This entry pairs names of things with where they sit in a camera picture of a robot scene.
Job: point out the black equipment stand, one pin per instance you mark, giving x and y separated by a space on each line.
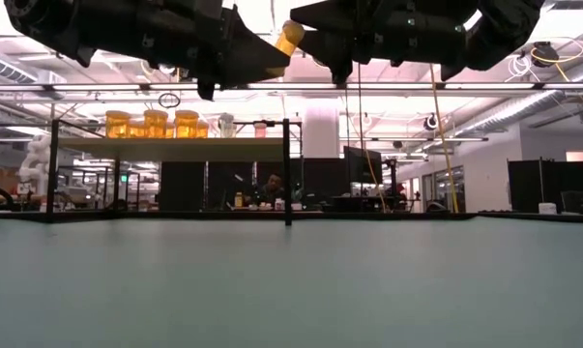
392 183

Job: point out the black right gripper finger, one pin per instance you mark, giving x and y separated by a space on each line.
334 46
339 14

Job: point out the black panel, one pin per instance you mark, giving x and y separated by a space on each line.
180 186

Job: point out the tiny yellow bottle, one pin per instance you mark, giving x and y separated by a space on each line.
239 200

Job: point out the black monitor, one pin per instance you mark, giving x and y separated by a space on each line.
363 164

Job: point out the wooden shelf black metal legs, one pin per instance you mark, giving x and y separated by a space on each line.
199 150

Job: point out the tiny white bottle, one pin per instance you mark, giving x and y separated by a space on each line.
279 204

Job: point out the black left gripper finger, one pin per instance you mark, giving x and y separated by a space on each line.
247 53

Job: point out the pink pill bottle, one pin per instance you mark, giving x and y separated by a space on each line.
260 130

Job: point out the white tub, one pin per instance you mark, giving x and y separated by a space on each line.
547 209

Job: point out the green table mat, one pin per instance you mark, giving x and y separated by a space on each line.
126 299

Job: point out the white bulky robot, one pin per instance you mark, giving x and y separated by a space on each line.
35 164

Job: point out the black partition wall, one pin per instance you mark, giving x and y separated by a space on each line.
552 179

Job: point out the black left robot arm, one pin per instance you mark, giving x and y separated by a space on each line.
49 24

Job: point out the black camera gantry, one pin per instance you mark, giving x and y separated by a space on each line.
245 124

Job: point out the white round column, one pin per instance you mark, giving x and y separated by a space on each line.
320 125

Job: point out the pale yellow pill bottle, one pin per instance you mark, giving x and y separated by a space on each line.
226 126

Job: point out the person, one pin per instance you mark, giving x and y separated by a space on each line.
273 186

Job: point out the silver air duct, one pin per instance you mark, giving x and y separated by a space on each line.
562 94
6 67

